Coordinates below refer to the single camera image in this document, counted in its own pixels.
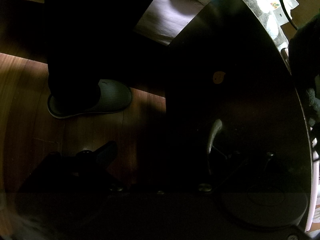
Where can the dark slipper shoe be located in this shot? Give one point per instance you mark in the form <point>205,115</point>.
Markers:
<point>106,97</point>

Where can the white tissue pack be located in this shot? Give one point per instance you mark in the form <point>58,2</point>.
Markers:
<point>278,11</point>

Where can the lavender bed sheet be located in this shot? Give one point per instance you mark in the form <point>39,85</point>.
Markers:
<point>165,19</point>

